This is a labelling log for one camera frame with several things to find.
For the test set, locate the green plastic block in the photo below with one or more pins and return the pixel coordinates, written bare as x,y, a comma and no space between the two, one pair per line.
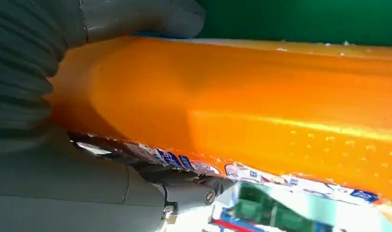
263,208

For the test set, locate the red and blue bar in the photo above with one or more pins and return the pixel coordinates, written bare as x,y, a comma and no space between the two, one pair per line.
231,225

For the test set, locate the ribbed grey right arm sleeve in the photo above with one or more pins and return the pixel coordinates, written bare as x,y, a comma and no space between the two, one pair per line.
19,64

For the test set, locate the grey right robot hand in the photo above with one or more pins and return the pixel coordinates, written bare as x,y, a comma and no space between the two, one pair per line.
71,192

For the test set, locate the green table mat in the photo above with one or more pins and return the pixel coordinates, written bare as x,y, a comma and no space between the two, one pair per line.
311,19

